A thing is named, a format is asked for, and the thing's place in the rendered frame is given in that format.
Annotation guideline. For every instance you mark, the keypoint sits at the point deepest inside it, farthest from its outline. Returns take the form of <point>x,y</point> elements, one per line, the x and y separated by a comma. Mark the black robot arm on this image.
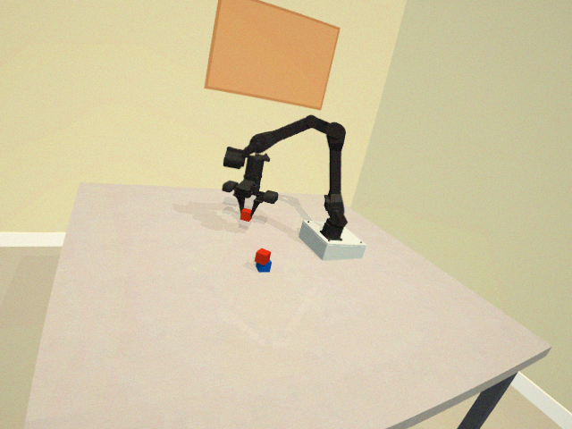
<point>335,135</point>

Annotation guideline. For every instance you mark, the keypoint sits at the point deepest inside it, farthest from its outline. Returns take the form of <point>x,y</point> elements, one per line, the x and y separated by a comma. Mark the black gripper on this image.
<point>269,196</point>

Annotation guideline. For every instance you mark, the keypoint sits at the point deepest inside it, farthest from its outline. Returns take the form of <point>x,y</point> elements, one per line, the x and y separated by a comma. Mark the red cube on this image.
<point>245,215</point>
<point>262,256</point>

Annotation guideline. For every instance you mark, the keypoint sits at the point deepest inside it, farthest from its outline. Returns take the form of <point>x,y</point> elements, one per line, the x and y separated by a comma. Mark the blue cube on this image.
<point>264,268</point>

